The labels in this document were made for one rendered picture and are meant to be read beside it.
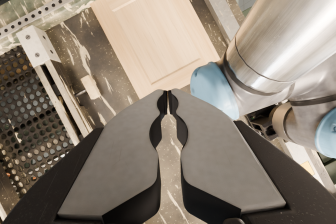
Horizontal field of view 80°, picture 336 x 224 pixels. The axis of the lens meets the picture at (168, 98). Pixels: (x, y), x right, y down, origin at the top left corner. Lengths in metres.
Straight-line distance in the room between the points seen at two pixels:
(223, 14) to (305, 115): 0.50
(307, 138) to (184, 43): 0.50
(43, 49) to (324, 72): 0.73
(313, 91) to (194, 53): 0.47
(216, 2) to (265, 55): 0.59
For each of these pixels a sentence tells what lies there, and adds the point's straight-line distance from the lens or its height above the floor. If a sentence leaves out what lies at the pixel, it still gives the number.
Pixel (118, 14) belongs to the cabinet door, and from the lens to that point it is 0.78.
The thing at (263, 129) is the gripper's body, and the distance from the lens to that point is 0.45.
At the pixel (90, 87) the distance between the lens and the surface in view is 0.74.
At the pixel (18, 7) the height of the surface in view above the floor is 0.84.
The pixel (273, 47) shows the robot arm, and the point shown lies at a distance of 0.18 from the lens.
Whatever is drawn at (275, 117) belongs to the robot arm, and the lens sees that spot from 0.43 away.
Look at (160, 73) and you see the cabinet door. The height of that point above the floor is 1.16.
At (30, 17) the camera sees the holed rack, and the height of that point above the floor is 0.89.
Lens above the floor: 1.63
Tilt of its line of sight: 34 degrees down
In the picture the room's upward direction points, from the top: 152 degrees clockwise
